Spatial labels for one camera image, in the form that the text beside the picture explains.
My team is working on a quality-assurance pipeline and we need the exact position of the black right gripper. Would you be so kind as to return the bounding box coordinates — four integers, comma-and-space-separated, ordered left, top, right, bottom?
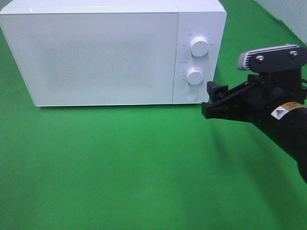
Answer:
201, 74, 270, 125

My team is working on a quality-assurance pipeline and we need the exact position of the round white door release button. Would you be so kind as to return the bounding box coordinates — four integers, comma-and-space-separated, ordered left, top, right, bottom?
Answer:
184, 90, 199, 101

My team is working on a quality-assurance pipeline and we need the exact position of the white microwave knob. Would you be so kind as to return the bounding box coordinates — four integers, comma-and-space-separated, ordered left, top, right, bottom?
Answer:
187, 68, 203, 85
189, 36, 209, 57

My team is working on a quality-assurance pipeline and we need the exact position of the white microwave door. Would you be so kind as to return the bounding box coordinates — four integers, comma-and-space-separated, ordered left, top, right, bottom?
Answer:
0, 13, 178, 106

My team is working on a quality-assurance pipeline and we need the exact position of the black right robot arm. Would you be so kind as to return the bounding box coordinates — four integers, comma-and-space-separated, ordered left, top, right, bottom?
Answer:
202, 74, 307, 180

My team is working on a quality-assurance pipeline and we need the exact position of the white microwave oven body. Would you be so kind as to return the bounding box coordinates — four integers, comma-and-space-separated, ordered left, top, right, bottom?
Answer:
0, 0, 227, 104

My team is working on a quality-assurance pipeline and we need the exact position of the green table cloth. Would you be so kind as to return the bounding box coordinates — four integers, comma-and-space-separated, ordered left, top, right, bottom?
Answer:
0, 32, 307, 230

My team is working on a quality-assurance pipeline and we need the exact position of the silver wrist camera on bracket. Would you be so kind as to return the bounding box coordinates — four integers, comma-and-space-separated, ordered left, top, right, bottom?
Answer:
237, 44, 307, 81

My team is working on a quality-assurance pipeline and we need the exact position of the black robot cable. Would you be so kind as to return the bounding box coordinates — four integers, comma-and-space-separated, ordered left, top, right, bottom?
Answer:
299, 76, 307, 104

